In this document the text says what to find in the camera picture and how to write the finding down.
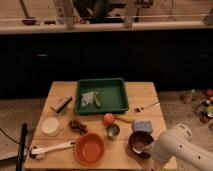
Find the orange fruit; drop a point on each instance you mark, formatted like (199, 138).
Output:
(108, 119)

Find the dark purple bowl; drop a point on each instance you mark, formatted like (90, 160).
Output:
(138, 141)

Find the wooden folding table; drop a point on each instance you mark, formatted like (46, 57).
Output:
(117, 156)

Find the green pepper piece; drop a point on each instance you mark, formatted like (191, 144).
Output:
(97, 100)

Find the small metal cup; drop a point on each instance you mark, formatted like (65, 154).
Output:
(113, 131)

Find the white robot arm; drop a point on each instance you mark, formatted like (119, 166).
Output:
(175, 142)

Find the brown grape cluster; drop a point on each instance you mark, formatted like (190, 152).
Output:
(78, 127)

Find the blue sponge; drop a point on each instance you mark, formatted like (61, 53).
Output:
(145, 126)

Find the green plastic tray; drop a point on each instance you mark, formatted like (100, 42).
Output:
(112, 94)

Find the metal fork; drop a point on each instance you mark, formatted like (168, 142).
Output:
(140, 109)

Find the white round lid container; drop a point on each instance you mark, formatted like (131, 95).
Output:
(50, 126)

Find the orange bowl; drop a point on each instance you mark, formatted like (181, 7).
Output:
(89, 149)

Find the dark rectangular block eraser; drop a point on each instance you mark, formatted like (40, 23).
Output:
(61, 105)

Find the yellow banana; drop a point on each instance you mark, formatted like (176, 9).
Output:
(125, 118)

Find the black stand pole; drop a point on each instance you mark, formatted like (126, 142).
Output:
(21, 148)

